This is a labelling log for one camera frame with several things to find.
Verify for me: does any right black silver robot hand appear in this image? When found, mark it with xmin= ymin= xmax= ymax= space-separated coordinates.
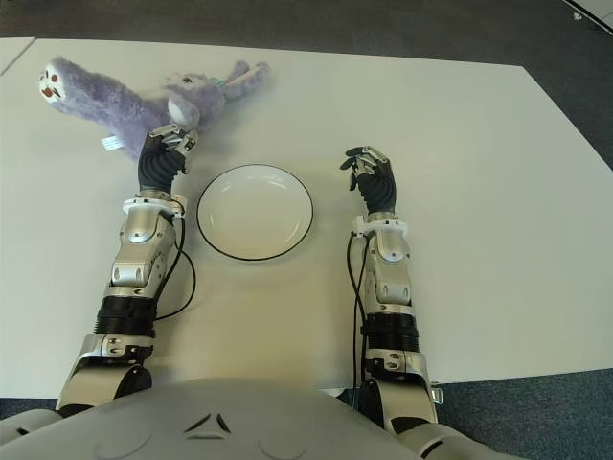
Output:
xmin=339 ymin=145 xmax=399 ymax=217

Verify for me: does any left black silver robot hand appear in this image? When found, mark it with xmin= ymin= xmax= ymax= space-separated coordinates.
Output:
xmin=137 ymin=123 xmax=200 ymax=196

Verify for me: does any purple plush rabbit doll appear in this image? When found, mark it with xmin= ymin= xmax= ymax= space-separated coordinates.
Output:
xmin=36 ymin=56 xmax=272 ymax=162

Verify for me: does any white plate with black rim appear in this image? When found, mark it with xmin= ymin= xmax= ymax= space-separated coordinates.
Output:
xmin=195 ymin=164 xmax=315 ymax=263

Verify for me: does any grey robot torso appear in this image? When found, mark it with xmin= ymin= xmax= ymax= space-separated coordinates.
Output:
xmin=0 ymin=377 xmax=613 ymax=460

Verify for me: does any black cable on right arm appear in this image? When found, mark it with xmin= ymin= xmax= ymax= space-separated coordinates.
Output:
xmin=347 ymin=233 xmax=371 ymax=413

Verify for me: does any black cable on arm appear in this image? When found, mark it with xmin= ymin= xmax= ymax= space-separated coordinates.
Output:
xmin=347 ymin=233 xmax=371 ymax=413
xmin=153 ymin=210 xmax=197 ymax=321

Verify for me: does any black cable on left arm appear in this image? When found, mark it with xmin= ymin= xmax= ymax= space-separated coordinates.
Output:
xmin=153 ymin=210 xmax=197 ymax=321

